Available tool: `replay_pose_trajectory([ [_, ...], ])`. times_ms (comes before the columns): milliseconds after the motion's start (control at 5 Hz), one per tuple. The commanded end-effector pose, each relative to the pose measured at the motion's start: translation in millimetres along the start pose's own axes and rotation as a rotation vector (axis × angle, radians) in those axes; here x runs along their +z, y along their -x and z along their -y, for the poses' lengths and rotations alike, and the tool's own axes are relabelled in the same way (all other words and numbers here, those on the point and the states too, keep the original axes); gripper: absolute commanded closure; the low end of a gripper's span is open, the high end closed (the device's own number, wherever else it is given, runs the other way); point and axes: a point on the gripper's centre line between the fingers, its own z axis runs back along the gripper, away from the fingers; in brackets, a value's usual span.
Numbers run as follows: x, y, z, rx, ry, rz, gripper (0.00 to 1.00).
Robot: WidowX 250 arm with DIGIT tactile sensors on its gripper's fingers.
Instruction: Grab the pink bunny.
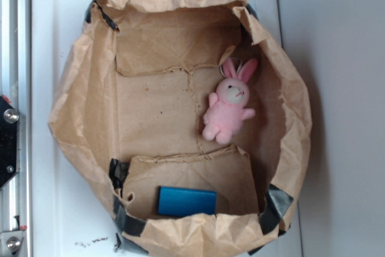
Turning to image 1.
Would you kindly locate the brown paper bag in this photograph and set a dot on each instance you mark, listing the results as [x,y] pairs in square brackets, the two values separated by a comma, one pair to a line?
[128,115]

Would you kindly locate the aluminium frame rail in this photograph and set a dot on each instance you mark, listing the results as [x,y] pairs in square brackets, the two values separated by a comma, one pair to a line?
[16,236]

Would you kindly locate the black mounting bracket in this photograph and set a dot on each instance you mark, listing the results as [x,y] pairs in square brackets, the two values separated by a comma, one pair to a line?
[8,141]

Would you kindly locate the blue rectangular block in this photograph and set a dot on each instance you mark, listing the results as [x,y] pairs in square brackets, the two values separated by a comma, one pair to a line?
[182,202]

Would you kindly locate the pink plush bunny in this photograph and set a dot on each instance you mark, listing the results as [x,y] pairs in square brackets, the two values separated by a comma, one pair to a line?
[226,112]

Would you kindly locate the white plastic tray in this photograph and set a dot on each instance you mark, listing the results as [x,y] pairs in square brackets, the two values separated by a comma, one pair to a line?
[67,219]

